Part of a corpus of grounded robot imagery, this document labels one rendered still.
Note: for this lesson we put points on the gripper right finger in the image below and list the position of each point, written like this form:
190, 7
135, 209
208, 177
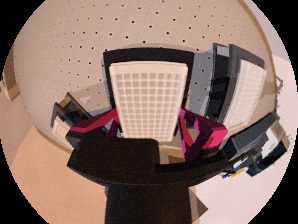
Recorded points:
210, 133

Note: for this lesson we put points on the white well plate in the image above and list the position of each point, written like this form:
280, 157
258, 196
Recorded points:
249, 83
147, 114
60, 129

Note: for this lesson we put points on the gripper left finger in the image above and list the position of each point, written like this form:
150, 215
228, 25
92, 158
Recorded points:
94, 124

